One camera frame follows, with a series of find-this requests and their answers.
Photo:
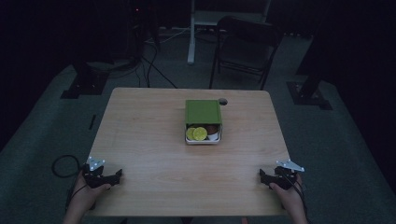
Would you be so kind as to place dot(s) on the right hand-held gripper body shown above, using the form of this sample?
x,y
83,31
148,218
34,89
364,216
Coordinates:
x,y
285,179

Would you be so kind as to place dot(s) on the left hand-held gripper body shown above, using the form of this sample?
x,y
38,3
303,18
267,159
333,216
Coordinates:
x,y
93,177

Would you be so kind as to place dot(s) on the pile of mixed coffee capsules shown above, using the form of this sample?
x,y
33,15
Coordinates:
x,y
212,129

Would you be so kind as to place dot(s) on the tray of coffee capsules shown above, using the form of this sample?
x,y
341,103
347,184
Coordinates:
x,y
204,142

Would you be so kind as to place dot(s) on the green box sleeve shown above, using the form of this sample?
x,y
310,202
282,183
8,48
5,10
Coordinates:
x,y
203,111

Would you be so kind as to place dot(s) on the person's right hand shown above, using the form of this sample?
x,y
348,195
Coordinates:
x,y
292,197

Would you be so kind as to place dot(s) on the person's left hand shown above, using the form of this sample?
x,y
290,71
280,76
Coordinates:
x,y
84,197

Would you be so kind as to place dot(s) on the small black floor strip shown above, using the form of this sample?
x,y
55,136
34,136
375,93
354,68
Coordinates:
x,y
92,122

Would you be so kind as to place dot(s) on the grey table grommet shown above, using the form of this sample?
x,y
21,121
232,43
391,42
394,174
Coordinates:
x,y
223,101

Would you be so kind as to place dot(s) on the black stand with flat base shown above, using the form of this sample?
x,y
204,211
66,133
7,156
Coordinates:
x,y
84,85
308,96

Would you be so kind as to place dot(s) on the black folding chair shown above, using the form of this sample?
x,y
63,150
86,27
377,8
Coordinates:
x,y
246,46

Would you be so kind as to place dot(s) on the dark equipment rack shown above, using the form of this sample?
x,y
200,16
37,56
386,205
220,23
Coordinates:
x,y
137,31

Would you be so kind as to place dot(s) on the white desk frame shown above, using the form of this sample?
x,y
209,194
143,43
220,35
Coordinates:
x,y
191,37

